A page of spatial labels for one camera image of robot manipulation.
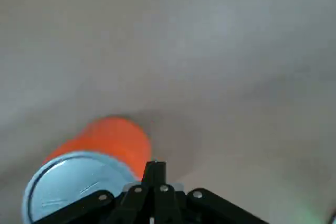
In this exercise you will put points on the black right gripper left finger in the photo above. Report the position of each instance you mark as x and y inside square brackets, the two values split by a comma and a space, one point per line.
[136, 205]

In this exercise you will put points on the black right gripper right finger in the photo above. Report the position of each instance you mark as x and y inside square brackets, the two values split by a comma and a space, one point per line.
[178, 208]

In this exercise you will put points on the grey round bin lid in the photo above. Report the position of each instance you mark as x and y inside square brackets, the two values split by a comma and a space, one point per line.
[68, 182]

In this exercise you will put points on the orange cylindrical bin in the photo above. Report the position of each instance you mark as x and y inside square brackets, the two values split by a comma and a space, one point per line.
[110, 140]

